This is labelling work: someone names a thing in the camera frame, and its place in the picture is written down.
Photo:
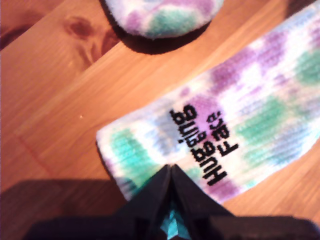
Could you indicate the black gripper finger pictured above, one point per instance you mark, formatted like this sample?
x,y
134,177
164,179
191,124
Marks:
x,y
147,207
200,215

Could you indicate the tie-dye Hugging Face sock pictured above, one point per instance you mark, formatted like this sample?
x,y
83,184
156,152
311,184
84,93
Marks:
x,y
250,112
162,17

